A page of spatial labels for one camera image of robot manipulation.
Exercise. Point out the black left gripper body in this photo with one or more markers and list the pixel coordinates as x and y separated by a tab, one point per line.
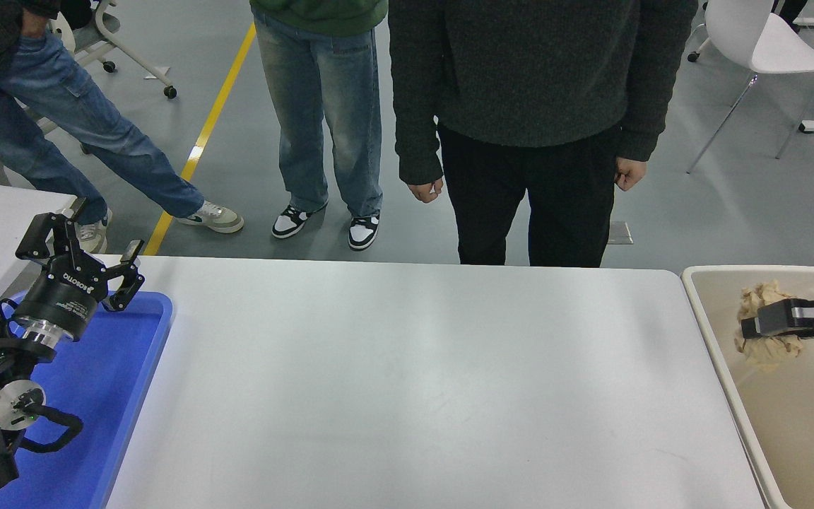
61	297

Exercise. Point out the tan paper ball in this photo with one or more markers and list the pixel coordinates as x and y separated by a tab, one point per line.
760	297

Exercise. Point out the person's left hand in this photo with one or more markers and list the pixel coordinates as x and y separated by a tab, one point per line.
629	174

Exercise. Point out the person's hand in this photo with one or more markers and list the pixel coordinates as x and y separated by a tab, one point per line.
37	21

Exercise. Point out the person's right hand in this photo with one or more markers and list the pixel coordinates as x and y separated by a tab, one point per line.
425	191

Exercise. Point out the blue plastic tray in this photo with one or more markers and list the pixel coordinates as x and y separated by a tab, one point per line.
96	396

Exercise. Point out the large pale plastic bin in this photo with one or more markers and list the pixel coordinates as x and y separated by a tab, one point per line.
803	438

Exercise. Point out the person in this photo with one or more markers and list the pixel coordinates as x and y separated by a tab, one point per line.
322	99
534	85
61	92

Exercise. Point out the silver floor plate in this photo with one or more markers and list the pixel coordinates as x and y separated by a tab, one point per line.
622	233

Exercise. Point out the grey rolling office chair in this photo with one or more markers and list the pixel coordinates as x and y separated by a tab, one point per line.
99	28

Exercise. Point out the white rolling chair base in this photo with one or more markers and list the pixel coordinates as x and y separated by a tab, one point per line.
694	56

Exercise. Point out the white shell chair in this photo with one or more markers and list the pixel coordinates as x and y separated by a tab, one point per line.
753	35

